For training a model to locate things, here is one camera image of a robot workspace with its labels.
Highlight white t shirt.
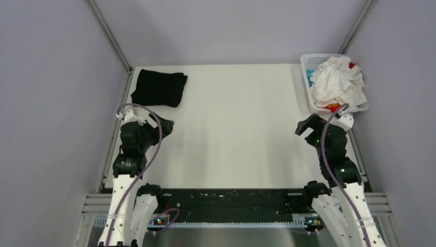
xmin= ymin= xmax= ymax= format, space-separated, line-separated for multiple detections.
xmin=310 ymin=56 xmax=368 ymax=108

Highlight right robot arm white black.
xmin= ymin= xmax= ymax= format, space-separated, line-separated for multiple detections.
xmin=295 ymin=114 xmax=386 ymax=246

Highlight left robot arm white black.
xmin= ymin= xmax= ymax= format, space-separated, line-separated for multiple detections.
xmin=97 ymin=115 xmax=174 ymax=246

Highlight folded black t shirt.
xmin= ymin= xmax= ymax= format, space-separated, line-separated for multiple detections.
xmin=131 ymin=69 xmax=188 ymax=108

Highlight blue t shirt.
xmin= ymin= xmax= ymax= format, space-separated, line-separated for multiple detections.
xmin=306 ymin=69 xmax=314 ymax=87

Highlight white plastic basket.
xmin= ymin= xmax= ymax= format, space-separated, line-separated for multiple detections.
xmin=300 ymin=54 xmax=369 ymax=114

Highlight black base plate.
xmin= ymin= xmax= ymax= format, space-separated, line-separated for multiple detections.
xmin=137 ymin=185 xmax=321 ymax=225

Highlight white slotted cable duct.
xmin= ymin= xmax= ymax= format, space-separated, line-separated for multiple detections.
xmin=94 ymin=215 xmax=307 ymax=228

